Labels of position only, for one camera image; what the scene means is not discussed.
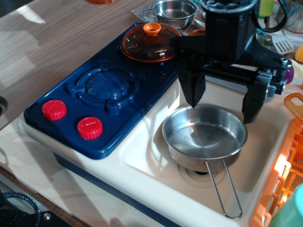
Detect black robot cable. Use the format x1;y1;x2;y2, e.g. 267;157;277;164
250;0;289;34

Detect red stove knob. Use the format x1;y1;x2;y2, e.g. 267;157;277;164
77;117;103;140
42;99;67;121

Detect green plastic cup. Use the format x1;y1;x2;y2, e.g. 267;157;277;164
259;0;275;17

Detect red stove knob right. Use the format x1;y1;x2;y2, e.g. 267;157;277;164
77;117;103;140

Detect orange plastic dish rack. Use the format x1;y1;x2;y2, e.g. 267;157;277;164
250;93;303;227

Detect yellow toy corn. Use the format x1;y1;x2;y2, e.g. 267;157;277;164
294;44;303;63

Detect small steel pan wire handle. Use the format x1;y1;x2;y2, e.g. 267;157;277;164
161;104;249;219

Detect cream toy sink unit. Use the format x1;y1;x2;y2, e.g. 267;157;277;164
18;80;303;227

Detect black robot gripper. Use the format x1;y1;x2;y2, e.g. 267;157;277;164
171;0;291;124

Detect blue toy stove top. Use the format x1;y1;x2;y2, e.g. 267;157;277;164
24;23;178;159

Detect purple toy piece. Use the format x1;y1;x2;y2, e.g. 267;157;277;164
285;66;294;84

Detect red stove knob left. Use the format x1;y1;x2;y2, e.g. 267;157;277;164
42;99;67;121

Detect teal plastic cup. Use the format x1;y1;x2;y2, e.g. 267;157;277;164
269;184;303;227

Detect dark braided cable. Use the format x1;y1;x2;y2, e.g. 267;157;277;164
0;191;43;227

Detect orange transparent pot lid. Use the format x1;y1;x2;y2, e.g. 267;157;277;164
120;22;182;62

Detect steel pot with handles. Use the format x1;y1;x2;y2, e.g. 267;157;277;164
143;0;198;29

